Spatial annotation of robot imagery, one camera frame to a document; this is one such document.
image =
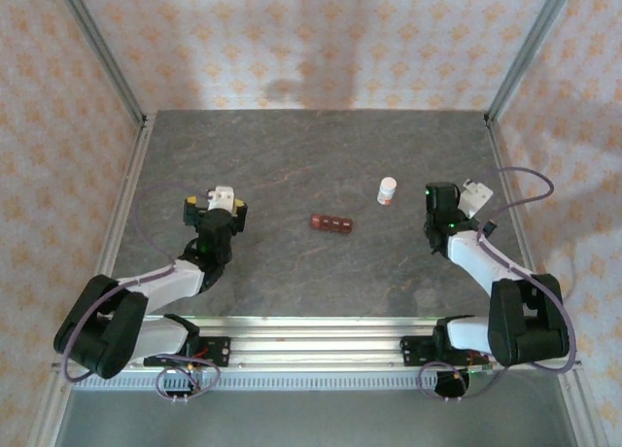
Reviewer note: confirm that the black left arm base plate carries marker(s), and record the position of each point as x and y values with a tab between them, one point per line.
218	352

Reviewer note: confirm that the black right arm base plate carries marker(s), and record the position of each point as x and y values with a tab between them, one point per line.
413	352

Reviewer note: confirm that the aluminium mounting rail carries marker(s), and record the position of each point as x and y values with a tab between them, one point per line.
316	350

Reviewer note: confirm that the brown rectangular block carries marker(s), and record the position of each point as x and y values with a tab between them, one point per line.
333	223

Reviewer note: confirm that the white bottle cap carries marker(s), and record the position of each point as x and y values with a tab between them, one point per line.
389	182

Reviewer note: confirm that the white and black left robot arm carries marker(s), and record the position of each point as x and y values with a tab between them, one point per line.
170	284

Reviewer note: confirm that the orange patterned backdrop cloth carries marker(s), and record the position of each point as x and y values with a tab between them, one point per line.
583	126
39	175
243	29

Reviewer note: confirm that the aluminium frame post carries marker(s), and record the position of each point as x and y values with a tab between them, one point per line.
529	44
105	53

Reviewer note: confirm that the aluminium frame leg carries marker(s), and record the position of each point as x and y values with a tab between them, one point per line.
52	408
579	408

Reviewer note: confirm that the aluminium table side rail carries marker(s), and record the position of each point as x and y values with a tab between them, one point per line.
523	233
125	199

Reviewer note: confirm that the small green circuit board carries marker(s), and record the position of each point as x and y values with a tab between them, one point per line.
478	371

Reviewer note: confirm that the white pill bottle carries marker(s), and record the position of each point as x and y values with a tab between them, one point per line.
387	196

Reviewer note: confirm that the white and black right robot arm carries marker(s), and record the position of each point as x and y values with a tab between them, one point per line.
476	262

